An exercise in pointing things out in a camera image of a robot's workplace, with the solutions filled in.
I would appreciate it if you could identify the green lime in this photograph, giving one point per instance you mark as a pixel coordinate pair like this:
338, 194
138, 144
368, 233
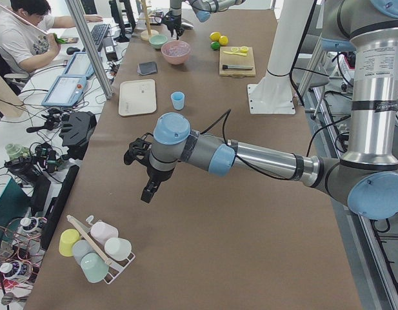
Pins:
215, 45

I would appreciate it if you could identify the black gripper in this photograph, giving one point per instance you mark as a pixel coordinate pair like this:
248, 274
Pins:
157, 174
173, 21

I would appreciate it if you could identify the blue teach pendant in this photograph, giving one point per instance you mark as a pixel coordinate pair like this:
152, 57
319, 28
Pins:
65, 91
79, 64

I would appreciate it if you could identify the grey folded cloth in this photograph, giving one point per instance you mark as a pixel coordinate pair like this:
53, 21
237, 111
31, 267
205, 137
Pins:
147, 68

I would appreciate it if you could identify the wooden cup tree stand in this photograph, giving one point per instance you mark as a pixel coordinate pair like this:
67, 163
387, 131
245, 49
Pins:
146, 34

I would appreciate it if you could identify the white cup on rack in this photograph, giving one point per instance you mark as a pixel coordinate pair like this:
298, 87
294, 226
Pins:
118, 248

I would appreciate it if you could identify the seated person white shirt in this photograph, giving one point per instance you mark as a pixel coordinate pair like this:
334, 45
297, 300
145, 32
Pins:
23, 45

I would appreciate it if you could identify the mint green bowl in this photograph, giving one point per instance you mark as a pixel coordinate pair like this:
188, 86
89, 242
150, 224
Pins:
157, 41

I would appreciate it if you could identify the grey cup on rack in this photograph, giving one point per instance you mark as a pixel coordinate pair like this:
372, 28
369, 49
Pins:
80, 249

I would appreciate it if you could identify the pink bowl of ice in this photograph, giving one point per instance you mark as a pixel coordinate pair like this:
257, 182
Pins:
176, 52

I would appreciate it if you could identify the white camera pillar base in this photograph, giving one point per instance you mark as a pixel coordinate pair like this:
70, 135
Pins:
273, 94

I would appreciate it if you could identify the steel muddler black tip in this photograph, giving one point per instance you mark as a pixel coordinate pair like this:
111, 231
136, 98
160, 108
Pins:
237, 67

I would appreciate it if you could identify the aluminium frame post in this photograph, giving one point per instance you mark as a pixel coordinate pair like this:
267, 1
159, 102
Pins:
77, 14

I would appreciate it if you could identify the pink cup on rack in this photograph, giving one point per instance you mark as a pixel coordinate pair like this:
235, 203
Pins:
102, 231

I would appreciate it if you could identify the metal ice scoop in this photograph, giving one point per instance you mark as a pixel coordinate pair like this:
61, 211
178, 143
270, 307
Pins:
186, 24

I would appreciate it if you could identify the black keyboard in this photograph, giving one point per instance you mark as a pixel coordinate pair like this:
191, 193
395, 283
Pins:
98, 33

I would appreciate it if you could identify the yellow plastic knife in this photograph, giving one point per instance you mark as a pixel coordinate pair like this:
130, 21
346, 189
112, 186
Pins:
235, 53

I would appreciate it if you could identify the light blue plastic cup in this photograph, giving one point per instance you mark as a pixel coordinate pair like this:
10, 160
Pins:
177, 99

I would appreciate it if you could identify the yellow cup on rack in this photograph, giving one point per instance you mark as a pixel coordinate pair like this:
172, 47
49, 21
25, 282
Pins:
67, 240

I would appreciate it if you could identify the yellow lemon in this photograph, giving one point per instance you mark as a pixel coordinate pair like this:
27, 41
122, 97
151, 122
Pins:
223, 40
215, 36

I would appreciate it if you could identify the cream rabbit tray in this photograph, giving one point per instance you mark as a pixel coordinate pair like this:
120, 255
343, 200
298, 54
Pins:
137, 97

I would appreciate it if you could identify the white wire cup rack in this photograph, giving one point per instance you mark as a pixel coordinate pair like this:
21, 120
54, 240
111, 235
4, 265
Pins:
115, 268

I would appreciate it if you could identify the mint cup on rack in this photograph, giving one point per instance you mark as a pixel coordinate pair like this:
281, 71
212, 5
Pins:
94, 267

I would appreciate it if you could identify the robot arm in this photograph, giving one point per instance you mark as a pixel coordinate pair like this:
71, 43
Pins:
365, 178
202, 9

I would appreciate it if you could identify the wooden cutting board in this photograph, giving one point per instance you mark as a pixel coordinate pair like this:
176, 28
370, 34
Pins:
225, 59

